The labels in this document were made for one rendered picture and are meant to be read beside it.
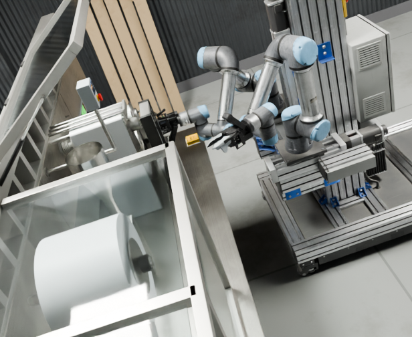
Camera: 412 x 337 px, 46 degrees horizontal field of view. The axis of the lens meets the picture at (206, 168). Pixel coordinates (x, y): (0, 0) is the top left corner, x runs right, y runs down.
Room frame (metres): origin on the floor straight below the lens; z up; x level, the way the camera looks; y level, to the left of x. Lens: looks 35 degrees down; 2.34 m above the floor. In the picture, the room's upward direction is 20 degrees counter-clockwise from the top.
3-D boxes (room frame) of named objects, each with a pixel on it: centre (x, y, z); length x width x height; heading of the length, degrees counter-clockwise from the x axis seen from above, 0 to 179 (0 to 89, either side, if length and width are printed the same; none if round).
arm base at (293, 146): (2.11, -0.51, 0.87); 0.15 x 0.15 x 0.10
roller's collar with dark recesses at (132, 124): (1.99, 0.24, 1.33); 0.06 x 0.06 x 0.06; 88
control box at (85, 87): (1.70, 0.30, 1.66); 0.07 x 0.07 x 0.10; 88
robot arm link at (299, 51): (1.99, -0.57, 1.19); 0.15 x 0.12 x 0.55; 25
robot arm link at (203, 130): (2.28, -0.07, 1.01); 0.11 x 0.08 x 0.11; 48
